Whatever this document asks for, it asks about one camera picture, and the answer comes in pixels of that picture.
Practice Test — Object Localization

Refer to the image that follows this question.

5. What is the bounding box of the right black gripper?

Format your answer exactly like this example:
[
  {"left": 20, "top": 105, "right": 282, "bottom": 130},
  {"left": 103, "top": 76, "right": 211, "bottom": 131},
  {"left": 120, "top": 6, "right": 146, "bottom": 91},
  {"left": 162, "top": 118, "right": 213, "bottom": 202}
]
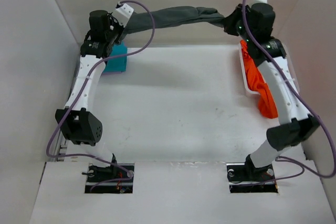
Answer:
[{"left": 223, "top": 4, "right": 254, "bottom": 44}]

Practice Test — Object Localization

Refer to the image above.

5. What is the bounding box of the grey t shirt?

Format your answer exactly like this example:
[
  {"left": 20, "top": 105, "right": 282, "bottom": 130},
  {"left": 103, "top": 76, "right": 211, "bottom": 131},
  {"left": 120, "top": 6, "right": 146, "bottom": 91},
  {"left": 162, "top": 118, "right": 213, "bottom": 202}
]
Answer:
[{"left": 121, "top": 6, "right": 226, "bottom": 39}]

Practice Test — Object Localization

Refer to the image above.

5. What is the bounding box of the teal t shirt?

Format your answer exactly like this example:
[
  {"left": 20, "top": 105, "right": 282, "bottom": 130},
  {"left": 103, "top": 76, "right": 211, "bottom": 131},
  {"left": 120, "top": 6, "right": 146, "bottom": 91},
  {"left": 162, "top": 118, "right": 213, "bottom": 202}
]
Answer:
[{"left": 103, "top": 42, "right": 128, "bottom": 72}]

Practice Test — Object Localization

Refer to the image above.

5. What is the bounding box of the purple t shirt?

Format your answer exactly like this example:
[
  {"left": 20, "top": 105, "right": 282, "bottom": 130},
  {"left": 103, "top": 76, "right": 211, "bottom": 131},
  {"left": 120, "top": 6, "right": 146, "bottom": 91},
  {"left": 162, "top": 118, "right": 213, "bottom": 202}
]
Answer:
[{"left": 102, "top": 71, "right": 123, "bottom": 76}]

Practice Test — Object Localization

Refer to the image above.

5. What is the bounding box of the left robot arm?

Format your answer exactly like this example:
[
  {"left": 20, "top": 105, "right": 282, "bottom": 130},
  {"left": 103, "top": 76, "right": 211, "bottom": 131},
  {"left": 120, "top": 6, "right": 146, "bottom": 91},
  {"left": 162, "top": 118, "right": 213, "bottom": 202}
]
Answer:
[{"left": 55, "top": 7, "right": 133, "bottom": 182}]

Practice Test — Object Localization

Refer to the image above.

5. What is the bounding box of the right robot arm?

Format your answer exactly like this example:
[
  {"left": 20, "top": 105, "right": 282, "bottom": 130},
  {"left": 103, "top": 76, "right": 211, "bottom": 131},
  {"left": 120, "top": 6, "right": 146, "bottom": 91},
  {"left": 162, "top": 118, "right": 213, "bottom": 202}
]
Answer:
[{"left": 224, "top": 3, "right": 320, "bottom": 182}]

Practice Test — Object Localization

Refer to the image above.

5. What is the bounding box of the white plastic bin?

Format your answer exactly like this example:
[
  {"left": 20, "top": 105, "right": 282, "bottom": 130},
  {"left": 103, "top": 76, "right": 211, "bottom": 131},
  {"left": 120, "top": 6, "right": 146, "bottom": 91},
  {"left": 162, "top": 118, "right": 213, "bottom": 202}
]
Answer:
[{"left": 238, "top": 42, "right": 300, "bottom": 98}]

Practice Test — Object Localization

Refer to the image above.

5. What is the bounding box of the orange t shirt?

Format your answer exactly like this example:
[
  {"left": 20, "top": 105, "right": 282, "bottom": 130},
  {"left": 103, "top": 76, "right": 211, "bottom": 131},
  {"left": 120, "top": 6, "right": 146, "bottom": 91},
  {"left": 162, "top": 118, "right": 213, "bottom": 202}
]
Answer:
[{"left": 240, "top": 40, "right": 278, "bottom": 119}]

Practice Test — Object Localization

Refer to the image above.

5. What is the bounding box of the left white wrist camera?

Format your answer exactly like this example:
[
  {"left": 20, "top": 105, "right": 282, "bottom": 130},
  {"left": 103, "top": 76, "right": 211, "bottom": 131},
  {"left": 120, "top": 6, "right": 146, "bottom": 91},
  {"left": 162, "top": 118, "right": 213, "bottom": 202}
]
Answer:
[{"left": 112, "top": 3, "right": 134, "bottom": 27}]

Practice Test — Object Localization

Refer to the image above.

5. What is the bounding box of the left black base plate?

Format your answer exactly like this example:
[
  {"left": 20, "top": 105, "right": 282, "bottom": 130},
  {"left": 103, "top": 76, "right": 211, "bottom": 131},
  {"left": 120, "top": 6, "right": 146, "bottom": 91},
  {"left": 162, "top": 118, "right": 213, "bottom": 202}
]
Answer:
[{"left": 82, "top": 165, "right": 134, "bottom": 194}]

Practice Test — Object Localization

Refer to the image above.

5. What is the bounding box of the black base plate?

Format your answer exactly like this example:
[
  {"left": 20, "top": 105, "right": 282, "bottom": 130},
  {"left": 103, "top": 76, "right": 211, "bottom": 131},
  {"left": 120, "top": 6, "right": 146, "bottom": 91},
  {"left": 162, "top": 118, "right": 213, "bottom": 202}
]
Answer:
[
  {"left": 226, "top": 163, "right": 278, "bottom": 193},
  {"left": 82, "top": 165, "right": 134, "bottom": 194}
]

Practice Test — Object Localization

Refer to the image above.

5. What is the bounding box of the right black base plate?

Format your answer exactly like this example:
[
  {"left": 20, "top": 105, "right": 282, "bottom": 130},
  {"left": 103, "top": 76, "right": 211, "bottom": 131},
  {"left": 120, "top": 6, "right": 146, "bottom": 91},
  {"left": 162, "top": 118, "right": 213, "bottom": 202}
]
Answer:
[{"left": 226, "top": 163, "right": 278, "bottom": 193}]

